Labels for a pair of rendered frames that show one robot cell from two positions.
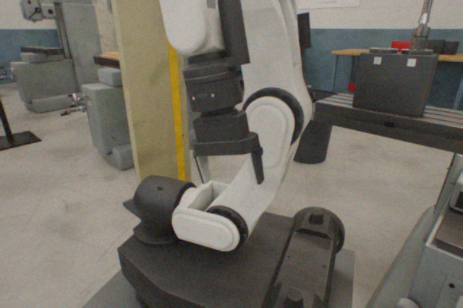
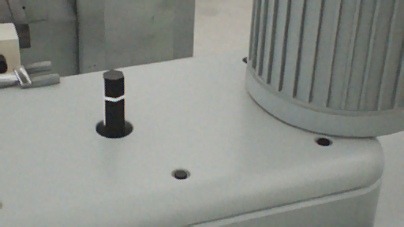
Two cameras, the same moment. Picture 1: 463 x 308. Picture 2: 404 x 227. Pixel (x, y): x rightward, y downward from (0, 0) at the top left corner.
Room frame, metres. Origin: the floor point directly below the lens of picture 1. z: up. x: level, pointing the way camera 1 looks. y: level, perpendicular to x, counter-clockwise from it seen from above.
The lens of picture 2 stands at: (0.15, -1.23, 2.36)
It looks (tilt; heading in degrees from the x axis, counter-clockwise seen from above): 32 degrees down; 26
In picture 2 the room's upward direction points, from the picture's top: 1 degrees clockwise
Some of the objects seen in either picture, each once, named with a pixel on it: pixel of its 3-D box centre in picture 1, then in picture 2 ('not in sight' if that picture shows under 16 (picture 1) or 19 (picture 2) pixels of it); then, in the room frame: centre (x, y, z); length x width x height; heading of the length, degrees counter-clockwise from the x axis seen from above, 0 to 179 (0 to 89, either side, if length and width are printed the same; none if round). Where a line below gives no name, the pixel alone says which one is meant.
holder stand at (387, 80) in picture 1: (393, 79); not in sight; (1.03, -0.55, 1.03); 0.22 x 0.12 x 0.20; 53
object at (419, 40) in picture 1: (419, 40); not in sight; (1.00, -0.59, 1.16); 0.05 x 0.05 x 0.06
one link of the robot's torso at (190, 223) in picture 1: (218, 213); not in sight; (0.75, 0.05, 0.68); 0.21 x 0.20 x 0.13; 67
